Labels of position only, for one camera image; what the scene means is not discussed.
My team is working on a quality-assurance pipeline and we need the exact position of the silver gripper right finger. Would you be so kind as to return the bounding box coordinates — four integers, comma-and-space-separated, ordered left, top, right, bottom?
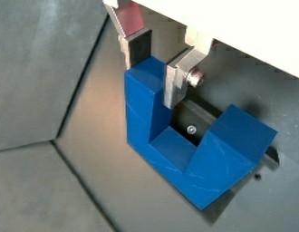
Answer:
162, 26, 213, 109

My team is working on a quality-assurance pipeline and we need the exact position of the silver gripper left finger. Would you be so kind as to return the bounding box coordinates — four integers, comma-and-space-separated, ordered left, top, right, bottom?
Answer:
102, 0, 151, 69

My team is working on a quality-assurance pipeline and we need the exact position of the blue U-shaped block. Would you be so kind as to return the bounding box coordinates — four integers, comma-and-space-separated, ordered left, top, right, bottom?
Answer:
123, 55, 278, 211

